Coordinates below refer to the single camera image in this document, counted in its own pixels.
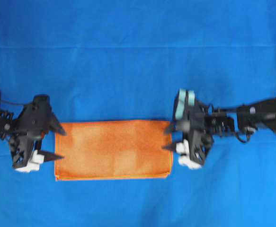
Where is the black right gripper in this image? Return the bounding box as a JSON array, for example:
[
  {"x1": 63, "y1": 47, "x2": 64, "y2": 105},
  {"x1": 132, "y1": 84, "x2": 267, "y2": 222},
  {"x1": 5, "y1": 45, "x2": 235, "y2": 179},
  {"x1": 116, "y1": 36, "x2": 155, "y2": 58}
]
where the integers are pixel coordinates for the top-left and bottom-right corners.
[{"x1": 161, "y1": 88, "x2": 213, "y2": 169}]

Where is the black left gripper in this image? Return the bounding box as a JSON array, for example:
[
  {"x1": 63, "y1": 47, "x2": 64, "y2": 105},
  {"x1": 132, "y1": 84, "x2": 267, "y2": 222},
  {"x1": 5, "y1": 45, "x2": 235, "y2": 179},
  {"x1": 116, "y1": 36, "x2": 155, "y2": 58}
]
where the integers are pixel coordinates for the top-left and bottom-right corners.
[{"x1": 9, "y1": 95, "x2": 67, "y2": 173}]

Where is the orange towel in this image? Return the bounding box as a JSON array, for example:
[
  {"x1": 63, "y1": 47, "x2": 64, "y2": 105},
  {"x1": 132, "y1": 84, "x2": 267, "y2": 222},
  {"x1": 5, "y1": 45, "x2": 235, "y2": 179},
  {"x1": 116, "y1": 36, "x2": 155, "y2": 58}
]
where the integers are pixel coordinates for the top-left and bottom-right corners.
[{"x1": 54, "y1": 120, "x2": 173, "y2": 181}]

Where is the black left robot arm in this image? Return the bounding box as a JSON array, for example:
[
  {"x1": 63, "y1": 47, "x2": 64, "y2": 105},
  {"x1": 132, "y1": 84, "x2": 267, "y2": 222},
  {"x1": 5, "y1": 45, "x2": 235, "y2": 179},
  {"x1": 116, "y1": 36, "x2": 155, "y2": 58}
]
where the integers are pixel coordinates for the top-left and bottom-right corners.
[{"x1": 0, "y1": 95, "x2": 66, "y2": 173}]

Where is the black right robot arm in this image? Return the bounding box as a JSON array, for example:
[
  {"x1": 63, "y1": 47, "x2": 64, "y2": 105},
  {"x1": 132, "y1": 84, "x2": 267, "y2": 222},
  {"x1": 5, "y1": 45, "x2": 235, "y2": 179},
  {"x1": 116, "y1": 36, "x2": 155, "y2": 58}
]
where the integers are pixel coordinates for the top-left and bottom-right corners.
[{"x1": 162, "y1": 89, "x2": 276, "y2": 170}]

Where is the blue table cloth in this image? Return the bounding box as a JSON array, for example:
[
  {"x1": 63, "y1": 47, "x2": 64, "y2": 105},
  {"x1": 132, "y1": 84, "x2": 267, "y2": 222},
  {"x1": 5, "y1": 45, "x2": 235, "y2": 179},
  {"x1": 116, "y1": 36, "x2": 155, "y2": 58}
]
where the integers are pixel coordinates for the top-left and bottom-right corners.
[{"x1": 0, "y1": 0, "x2": 276, "y2": 227}]

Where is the black left camera cable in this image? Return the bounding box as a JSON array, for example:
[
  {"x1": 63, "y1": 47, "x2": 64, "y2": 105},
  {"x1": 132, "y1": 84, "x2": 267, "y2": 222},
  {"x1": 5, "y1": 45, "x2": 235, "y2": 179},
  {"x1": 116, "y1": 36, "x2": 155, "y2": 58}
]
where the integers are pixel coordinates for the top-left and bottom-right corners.
[{"x1": 0, "y1": 96, "x2": 34, "y2": 106}]

